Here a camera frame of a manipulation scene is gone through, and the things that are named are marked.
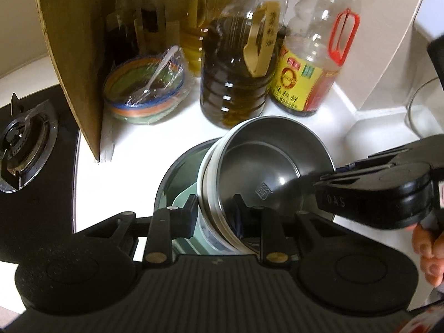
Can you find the steel bowl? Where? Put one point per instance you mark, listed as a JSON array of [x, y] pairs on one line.
[[270, 166]]

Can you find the large dark oil bottle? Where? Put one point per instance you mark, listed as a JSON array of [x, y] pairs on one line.
[[232, 86]]

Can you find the brown cardboard panel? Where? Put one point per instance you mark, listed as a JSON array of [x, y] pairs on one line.
[[76, 59]]

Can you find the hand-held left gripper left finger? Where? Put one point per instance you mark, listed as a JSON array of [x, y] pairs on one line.
[[192, 215]]

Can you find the black-capped small bottle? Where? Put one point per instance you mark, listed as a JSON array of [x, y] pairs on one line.
[[151, 17]]

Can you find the large steel plate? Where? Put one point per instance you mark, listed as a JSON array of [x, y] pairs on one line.
[[170, 180]]

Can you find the red white patterned cloth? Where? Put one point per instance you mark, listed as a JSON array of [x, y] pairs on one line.
[[426, 319]]

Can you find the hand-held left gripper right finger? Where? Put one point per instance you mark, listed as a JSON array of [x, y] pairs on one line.
[[241, 220]]

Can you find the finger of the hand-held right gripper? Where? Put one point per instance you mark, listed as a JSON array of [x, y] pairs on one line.
[[374, 161], [353, 177]]

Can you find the white plastic spoon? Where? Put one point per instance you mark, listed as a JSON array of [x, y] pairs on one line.
[[156, 73]]

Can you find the colourful bowl with plastic wrap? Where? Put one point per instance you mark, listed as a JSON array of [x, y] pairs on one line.
[[145, 109]]

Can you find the dark sauce bottle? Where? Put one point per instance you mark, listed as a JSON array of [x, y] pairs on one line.
[[119, 38]]

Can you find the gas stove burner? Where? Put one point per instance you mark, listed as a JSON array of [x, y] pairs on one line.
[[31, 135]]

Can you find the person's right hand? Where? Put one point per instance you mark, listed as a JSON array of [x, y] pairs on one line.
[[428, 260]]

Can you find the yellow oil bottle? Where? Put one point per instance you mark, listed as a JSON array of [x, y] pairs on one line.
[[192, 38]]

